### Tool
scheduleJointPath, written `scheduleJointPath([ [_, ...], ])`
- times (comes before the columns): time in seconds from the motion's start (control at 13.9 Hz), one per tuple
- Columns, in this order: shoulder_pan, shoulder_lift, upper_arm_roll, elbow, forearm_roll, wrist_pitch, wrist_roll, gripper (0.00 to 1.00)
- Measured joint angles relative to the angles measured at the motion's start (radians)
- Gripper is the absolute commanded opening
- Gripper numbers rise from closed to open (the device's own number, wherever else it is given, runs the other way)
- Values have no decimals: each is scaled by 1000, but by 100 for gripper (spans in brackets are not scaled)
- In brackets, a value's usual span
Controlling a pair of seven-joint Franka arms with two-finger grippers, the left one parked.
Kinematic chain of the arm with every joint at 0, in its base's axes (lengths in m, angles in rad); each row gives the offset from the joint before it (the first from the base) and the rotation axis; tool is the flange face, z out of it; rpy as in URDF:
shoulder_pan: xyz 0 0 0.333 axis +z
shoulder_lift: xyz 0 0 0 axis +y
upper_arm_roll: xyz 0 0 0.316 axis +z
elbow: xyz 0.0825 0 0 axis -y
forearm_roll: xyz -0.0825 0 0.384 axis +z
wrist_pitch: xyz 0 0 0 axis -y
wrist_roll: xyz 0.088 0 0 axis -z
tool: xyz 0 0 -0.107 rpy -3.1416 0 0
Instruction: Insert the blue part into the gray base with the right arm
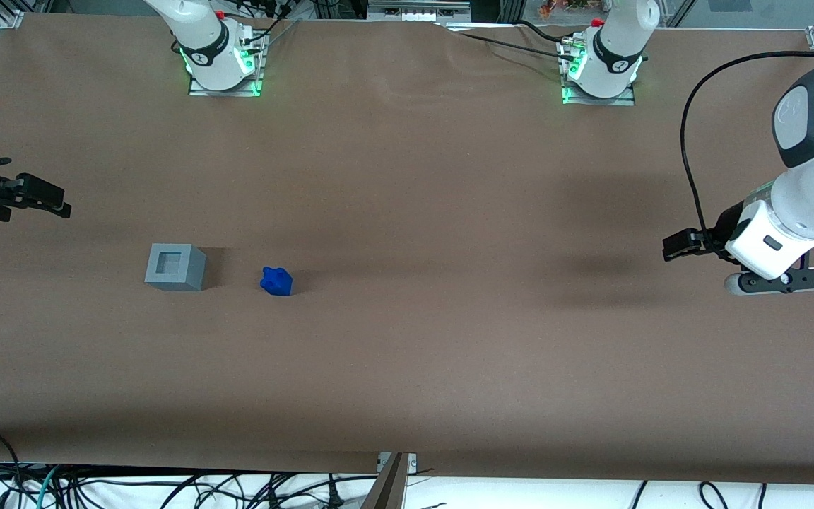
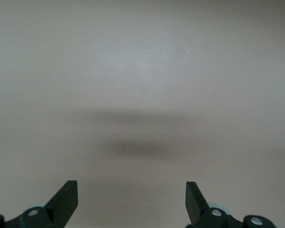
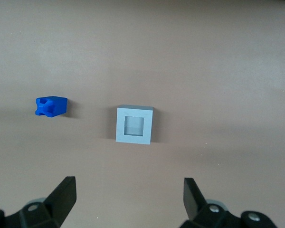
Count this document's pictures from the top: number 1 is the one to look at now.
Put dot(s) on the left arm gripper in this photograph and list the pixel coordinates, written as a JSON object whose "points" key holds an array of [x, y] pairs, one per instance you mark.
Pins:
{"points": [[726, 225]]}

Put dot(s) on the brown table cover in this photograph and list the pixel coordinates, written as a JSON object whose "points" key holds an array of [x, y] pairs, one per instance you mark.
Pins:
{"points": [[407, 318]]}

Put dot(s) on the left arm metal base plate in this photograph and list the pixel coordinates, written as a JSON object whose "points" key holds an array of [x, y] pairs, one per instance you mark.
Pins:
{"points": [[626, 99]]}

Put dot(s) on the gray square base block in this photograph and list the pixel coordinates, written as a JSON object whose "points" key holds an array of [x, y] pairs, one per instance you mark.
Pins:
{"points": [[195, 272]]}

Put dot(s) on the white power strip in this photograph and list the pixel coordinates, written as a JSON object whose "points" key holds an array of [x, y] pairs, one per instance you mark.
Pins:
{"points": [[417, 10]]}

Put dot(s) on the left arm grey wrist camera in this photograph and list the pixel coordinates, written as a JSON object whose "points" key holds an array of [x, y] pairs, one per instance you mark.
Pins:
{"points": [[788, 281]]}

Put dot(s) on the aluminium frame post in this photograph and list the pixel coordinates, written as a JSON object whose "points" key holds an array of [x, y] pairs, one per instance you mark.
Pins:
{"points": [[387, 488]]}

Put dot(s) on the metal frame bracket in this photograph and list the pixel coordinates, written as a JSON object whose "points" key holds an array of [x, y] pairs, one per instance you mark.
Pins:
{"points": [[413, 461]]}

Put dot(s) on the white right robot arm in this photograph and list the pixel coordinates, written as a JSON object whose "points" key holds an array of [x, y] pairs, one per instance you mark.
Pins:
{"points": [[202, 42]]}

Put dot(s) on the blue plastic part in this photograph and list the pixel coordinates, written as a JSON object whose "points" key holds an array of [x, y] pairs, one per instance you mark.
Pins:
{"points": [[277, 281]]}

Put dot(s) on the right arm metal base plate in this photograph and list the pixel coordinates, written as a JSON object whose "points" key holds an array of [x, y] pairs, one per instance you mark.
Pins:
{"points": [[227, 90]]}

